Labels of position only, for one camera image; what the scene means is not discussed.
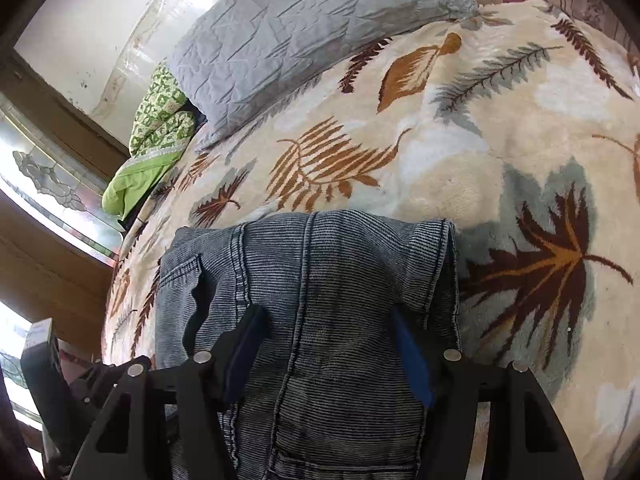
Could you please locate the grey quilted pillow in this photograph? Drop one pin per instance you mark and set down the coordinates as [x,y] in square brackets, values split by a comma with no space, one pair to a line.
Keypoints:
[310,30]

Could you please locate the grey denim pants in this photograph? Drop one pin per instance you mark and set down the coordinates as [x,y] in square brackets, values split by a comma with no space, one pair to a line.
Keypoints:
[325,285]

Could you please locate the leaf print blanket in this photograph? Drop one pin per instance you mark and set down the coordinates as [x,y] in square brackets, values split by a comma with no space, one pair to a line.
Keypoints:
[450,160]

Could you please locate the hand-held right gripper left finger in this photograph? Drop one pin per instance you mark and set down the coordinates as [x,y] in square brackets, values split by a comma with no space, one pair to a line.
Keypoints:
[250,345]

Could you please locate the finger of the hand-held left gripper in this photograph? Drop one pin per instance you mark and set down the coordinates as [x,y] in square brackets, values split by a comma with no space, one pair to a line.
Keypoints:
[105,372]

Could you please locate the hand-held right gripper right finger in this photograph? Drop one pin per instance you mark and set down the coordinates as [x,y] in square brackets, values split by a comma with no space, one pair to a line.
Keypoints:
[412,355]

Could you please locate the wooden door with patterned glass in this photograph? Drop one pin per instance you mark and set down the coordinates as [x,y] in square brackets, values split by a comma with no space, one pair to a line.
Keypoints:
[40,175]

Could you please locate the green patterned quilt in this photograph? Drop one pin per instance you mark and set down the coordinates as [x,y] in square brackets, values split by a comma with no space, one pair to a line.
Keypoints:
[155,125]

